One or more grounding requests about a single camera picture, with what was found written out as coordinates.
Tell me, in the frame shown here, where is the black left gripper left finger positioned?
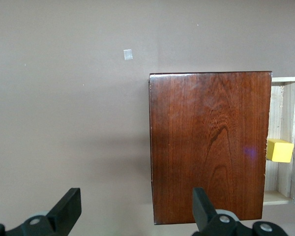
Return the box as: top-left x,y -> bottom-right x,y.
0,187 -> 83,236

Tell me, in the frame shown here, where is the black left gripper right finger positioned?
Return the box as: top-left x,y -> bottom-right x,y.
192,187 -> 287,236

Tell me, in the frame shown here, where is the yellow block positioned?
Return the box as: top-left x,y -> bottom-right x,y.
266,138 -> 295,164

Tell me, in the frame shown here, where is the wooden drawer with metal handle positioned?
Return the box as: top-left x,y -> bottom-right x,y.
263,76 -> 295,208

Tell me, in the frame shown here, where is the dark brown wooden cabinet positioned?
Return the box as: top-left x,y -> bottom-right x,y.
147,71 -> 273,226

